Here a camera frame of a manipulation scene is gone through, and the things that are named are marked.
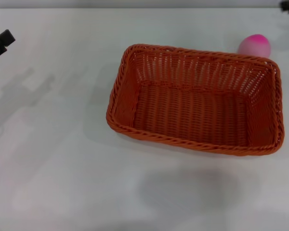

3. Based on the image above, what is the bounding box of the orange woven plastic basket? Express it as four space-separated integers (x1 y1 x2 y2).
105 43 285 156

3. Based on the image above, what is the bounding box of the pink toy peach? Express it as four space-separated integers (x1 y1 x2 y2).
237 34 272 58

